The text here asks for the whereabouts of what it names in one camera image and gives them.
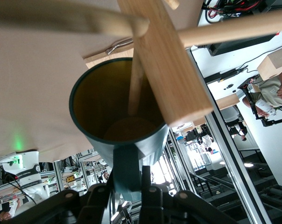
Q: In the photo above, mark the light wooden box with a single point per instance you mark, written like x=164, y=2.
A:
x=275, y=63

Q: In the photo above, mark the wooden mug rack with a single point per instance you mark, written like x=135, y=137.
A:
x=169, y=70

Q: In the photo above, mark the black hand-held rig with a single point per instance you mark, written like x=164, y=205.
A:
x=263, y=120

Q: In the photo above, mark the person in khaki shirt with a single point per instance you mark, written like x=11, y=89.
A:
x=269, y=89

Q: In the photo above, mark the aluminium frame profile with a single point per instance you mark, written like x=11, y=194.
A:
x=232, y=151

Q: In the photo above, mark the person in white shirt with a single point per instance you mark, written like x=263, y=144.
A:
x=232, y=115

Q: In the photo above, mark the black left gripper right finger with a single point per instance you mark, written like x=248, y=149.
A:
x=169, y=210

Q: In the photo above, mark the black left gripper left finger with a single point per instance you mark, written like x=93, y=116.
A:
x=68, y=207

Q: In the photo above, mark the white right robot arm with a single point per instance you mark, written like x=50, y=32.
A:
x=26, y=168

